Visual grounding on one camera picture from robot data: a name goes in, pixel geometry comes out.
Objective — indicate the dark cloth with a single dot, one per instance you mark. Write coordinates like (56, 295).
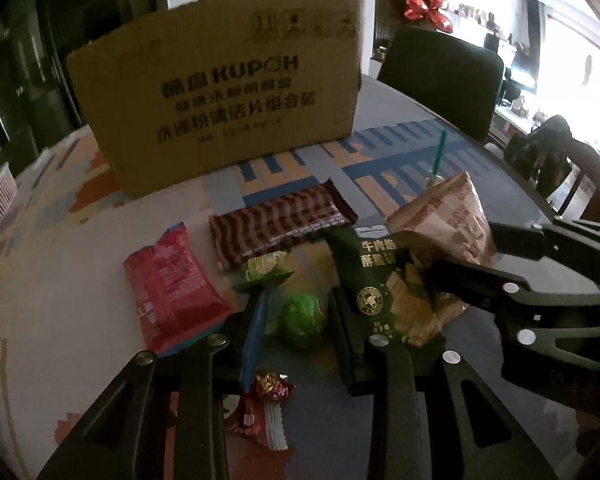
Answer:
(540, 150)

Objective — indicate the printed cardboard box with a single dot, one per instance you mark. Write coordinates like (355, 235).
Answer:
(205, 85)

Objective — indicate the wall shelf with ornaments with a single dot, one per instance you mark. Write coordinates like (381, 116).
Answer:
(480, 12)

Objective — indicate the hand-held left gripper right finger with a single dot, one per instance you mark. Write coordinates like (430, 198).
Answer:
(349, 360)

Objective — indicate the small red white sachet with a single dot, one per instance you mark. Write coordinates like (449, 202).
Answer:
(257, 422)

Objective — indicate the wooden chair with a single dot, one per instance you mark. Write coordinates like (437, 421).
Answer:
(590, 175)

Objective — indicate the round green foil candy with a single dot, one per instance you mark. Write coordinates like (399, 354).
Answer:
(302, 321)

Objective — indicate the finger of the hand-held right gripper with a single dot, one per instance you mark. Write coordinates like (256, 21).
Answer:
(555, 237)
(460, 277)

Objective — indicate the red snack packet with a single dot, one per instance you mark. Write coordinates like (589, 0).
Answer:
(172, 285)

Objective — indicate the cup with green straw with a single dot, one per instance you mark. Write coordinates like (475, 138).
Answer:
(440, 152)

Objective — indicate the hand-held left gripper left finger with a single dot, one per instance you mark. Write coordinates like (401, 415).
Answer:
(255, 332)

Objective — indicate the dark green snack packet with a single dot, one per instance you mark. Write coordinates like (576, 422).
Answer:
(375, 270)

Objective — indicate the red foil bow balloon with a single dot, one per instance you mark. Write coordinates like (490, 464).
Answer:
(427, 5)

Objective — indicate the brown striped snack packet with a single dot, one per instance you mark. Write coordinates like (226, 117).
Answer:
(280, 220)

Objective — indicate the red gold foil candy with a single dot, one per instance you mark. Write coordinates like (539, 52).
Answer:
(275, 385)

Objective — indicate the black chair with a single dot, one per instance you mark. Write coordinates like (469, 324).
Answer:
(440, 75)

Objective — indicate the beige paper snack bag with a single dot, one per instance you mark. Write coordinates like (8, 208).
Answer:
(450, 215)

